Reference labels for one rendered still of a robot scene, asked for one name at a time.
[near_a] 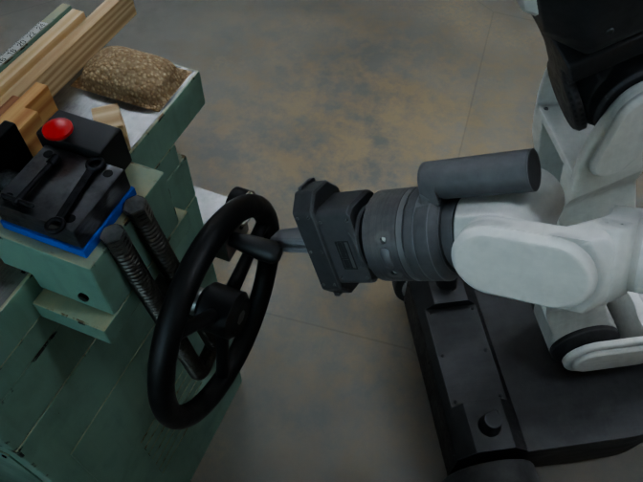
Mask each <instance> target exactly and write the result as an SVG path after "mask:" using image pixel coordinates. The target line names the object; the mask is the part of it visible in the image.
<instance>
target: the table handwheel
mask: <svg viewBox="0 0 643 482"><path fill-rule="evenodd" d="M249 218H254V219H255V226H254V228H253V230H252V233H251V235H255V236H260V237H264V238H268V239H270V238H271V237H272V236H273V235H274V234H275V233H276V232H277V231H278V230H279V223H278V219H277V213H276V211H275V209H274V207H273V206H272V204H271V203H270V202H269V201H268V200H267V199H266V198H264V197H263V196H260V195H258V194H249V193H248V194H243V195H240V196H237V197H235V198H233V199H231V200H230V201H229V202H228V203H226V204H225V205H224V206H222V207H221V208H220V209H219V210H218V211H217V212H216V213H215V214H214V215H213V216H212V217H211V218H210V219H209V220H208V221H207V223H206V224H205V225H204V226H203V228H202V229H200V231H199V232H198V234H197V235H196V236H195V238H194V239H193V241H192V243H191V244H190V246H189V247H188V250H187V251H186V253H185V255H184V257H183V259H182V261H181V263H180V264H179V266H178V268H177V270H176V273H175V275H174V277H173V278H172V280H171V282H170V283H169V282H167V281H166V280H165V278H164V276H163V275H162V273H159V275H158V276H157V278H156V279H155V283H156V285H157V286H158V288H159V289H160V291H161V293H162V295H163V297H164V298H165V299H164V301H163V304H162V307H161V310H160V313H159V315H158V318H157V322H156V325H155V329H154V333H153V337H152V341H151V345H150V350H149V357H148V365H147V396H148V401H149V405H150V408H151V410H152V412H153V414H154V416H155V418H156V419H157V421H158V422H159V423H160V424H162V425H163V426H164V427H167V428H170V429H185V428H188V427H192V426H194V425H196V424H197V423H199V422H200V421H201V420H203V419H204V418H205V417H206V416H207V415H209V414H210V413H211V412H212V411H213V409H214V408H215V407H216V406H217V405H218V404H219V402H220V401H221V400H222V398H223V397H224V396H225V394H226V393H227V392H228V390H229V389H230V387H231V386H232V384H233V382H234V380H235V379H236V377H237V375H238V373H239V372H240V370H241V368H242V366H243V364H244V362H245V360H247V358H248V355H249V353H250V351H251V349H252V347H253V345H254V342H255V339H256V336H257V334H258V331H259V329H260V326H261V324H262V321H263V319H264V316H265V313H266V310H267V307H268V304H269V301H270V297H271V294H272V291H273V287H274V283H275V279H276V274H277V264H278V262H276V263H273V264H269V263H266V262H263V261H259V260H257V267H256V272H255V281H254V285H253V288H252V291H251V295H250V298H249V297H248V294H247V293H246V292H243V291H240V289H241V287H242V284H243V282H244V280H245V277H246V275H247V273H248V271H249V269H250V266H251V264H252V262H253V259H254V258H253V257H250V256H249V255H247V254H245V253H242V254H241V256H240V258H239V260H238V262H237V264H236V266H235V268H234V270H233V273H232V275H231V277H230V279H229V281H228V283H227V285H225V284H222V283H219V282H213V283H212V284H210V285H209V286H207V287H206V288H203V287H200V286H201V284H202V281H203V279H204V277H205V275H206V273H207V271H208V269H209V268H210V266H211V263H212V261H213V260H214V258H215V257H216V256H217V254H218V252H219V251H220V249H221V248H222V246H223V245H224V243H225V242H226V241H227V239H228V238H229V237H230V235H231V234H232V233H233V232H234V231H235V230H236V228H237V227H238V226H239V225H241V224H242V223H243V222H244V221H246V220H247V219H249ZM188 315H192V316H193V317H192V318H189V319H188ZM198 330H203V331H205V332H208V333H211V334H213V335H215V339H216V371H215V373H214V374H213V375H212V377H211V379H210V380H209V381H208V382H207V384H206V385H205V386H204V387H203V388H202V390H201V391H200V392H199V393H198V394H197V395H196V396H195V397H193V398H192V399H191V400H190V401H188V402H187V403H185V404H183V405H179V403H178V401H177V398H176V393H175V373H176V364H177V359H178V353H179V348H180V344H181V340H182V339H184V338H185V337H187V336H189V335H191V334H193V333H194V332H196V331H198ZM232 338H234V339H233V342H232V344H231V346H230V348H229V342H230V339H232Z"/></svg>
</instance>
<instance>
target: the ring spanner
mask: <svg viewBox="0 0 643 482"><path fill-rule="evenodd" d="M95 161H99V162H100V164H99V165H98V166H90V164H91V163H92V162H95ZM104 166H105V160H104V158H102V157H99V156H94V157H91V158H89V159H88V160H87V161H86V162H85V168H86V170H85V172H84V173H83V175H82V176H81V178H80V179H79V181H78V183H77V184H76V186H75V187H74V189H73V190H72V192H71V193H70V195H69V197H68V198H67V200H66V201H65V203H64V204H63V206H62V207H61V209H60V210H59V212H58V213H57V215H56V216H55V217H52V218H50V219H48V220H47V221H46V222H45V224H44V230H45V231H46V232H47V233H49V234H58V233H61V232H62V231H64V229H65V227H66V221H65V219H66V217H67V216H68V214H69V212H70V211H71V209H72V208H73V206H74V205H75V203H76V201H77V200H78V198H79V196H80V195H81V193H82V192H83V190H84V189H85V188H86V186H87V185H88V183H89V182H90V180H91V179H92V177H93V175H94V174H95V172H97V171H100V170H102V169H103V168H104ZM54 222H59V223H60V226H59V227H58V228H57V229H53V230H52V229H50V225H51V224H52V223H54Z"/></svg>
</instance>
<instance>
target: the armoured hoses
mask: <svg viewBox="0 0 643 482"><path fill-rule="evenodd" d="M122 211H123V213H124V214H125V216H127V217H128V218H130V221H132V225H134V228H135V229H136V231H137V232H138V234H139V235H140V237H141V238H142V241H143V242H144V244H145V246H146V248H147V250H148V252H149V253H150V255H151V256H152V258H153V260H154V261H155V263H156V265H157V267H158V268H159V270H160V271H161V273H162V275H163V276H164V278H165V280H166V281H167V282H169V283H170V282H171V280H172V278H173V277H174V275H175V273H176V270H177V268H178V266H179V264H180V262H179V260H178V259H177V256H176V254H175V253H174V251H173V249H172V248H171V247H170V245H169V242H168V241H167V239H166V236H165V235H164V233H163V231H162V229H161V228H160V225H159V224H158V222H157V220H156V218H155V217H154V214H153V211H152V209H151V207H150V205H149V203H148V202H147V200H146V199H145V198H144V197H143V196H139V195H135V196H131V197H130V198H128V199H126V200H125V202H124V203H123V205H122ZM100 241H101V242H102V244H103V245H104V246H105V247H107V250H109V251H110V254H112V257H114V260H115V261H117V262H116V263H117V265H119V268H121V271H122V273H123V274H124V276H125V277H126V279H127V281H128V282H129V284H130V286H131V287H132V289H133V290H134V292H135V293H136V295H137V296H138V298H139V300H140V301H141V303H142V304H143V306H144V307H145V309H146V310H147V311H148V313H149V314H150V316H151V317H152V319H153V320H154V322H155V324H156V322H157V318H158V315H159V313H160V310H161V307H162V304H163V301H164V299H165V298H164V297H163V295H162V293H161V291H160V289H159V288H158V286H157V285H156V283H155V281H154V279H153V277H152V276H151V274H150V272H149V270H148V269H147V267H146V266H145V263H144V262H143V261H142V259H141V257H140V255H139V254H138V252H137V250H136V248H135V247H134V245H133V242H132V241H131V239H130V237H129V235H128V234H127V232H126V230H125V229H124V228H123V226H122V225H119V224H113V225H109V226H107V227H105V228H104V229H103V230H102V232H101V233H100ZM197 333H198V334H199V336H200V338H201V339H202V341H203V342H204V343H205V346H204V348H203V350H202V351H201V354H200V356H199V357H198V355H197V353H196V352H195V350H194V348H193V346H192V345H191V343H190V341H189V339H188V337H185V338H184V339H182V340H181V344H180V348H179V353H178V359H179V361H180V363H181V364H182V365H183V366H184V368H185V369H186V371H187V372H188V374H189V376H190V377H191V378H192V379H194V380H196V381H200V380H204V379H205V378H206V377H207V376H208V375H209V373H210V372H211V368H212V366H213V364H214V362H215V360H216V339H215V335H213V334H211V333H208V332H205V331H203V330H198V331H197Z"/></svg>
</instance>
